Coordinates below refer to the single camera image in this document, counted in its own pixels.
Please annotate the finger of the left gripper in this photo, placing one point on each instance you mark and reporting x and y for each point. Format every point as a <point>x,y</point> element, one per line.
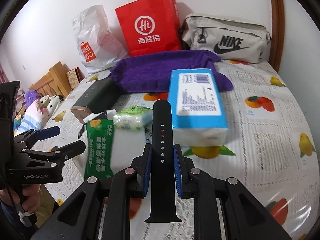
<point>28,139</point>
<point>67,151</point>

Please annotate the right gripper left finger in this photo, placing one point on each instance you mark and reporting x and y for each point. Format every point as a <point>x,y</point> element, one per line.
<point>100,208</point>

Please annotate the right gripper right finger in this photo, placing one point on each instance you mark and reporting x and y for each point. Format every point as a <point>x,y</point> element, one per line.
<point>223,209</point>

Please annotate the green snack packet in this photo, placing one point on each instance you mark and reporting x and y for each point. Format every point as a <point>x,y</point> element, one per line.
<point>100,134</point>

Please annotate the blue tissue pack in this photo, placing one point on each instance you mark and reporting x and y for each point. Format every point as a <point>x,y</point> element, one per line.
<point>198,118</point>

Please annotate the white sponge block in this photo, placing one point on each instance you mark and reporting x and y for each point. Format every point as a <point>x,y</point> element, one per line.
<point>126,145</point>

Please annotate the left hand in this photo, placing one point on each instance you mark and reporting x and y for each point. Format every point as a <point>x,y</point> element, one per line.
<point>32,194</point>

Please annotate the plush toys pile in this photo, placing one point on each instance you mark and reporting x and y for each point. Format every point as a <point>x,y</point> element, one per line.
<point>38,110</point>

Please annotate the wooden chair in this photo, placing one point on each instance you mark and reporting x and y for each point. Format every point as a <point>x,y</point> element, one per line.
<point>55,82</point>

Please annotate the fruit print tablecloth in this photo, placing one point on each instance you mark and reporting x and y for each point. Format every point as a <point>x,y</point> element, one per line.
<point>261,150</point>

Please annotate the dark green gold tea box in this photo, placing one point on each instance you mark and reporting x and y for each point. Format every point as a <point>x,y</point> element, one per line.
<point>100,96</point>

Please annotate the green wet wipes pack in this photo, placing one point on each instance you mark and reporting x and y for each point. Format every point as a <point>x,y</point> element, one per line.
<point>133,118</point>

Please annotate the white Miniso plastic bag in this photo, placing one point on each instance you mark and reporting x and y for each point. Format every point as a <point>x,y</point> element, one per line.
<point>97,47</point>

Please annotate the purple towel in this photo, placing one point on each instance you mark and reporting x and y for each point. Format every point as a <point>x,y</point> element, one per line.
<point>152,72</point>

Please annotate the red Haidilao paper bag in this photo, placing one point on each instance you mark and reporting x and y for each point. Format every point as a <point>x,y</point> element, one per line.
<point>150,26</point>

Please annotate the beige Nike pouch bag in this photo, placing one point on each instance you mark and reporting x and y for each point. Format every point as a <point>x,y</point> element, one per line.
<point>229,38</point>

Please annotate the brown wooden door frame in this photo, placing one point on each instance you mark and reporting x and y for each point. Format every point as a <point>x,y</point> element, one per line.
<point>278,33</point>

